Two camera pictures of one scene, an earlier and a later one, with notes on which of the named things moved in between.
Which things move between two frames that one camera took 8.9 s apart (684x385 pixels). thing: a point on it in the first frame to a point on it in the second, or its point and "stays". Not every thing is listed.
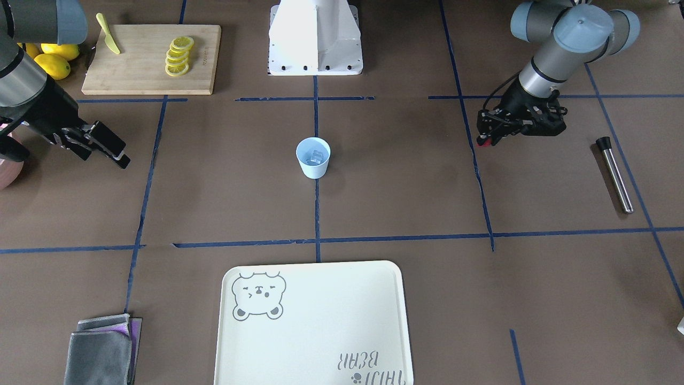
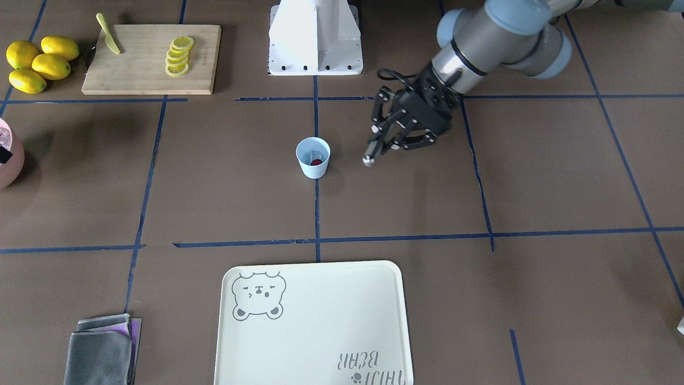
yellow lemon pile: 53,59 stays
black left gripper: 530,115 to 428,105
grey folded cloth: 103,351 stays
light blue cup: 313,154 stays
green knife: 109,38 stays
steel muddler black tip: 604,144 to 372,149
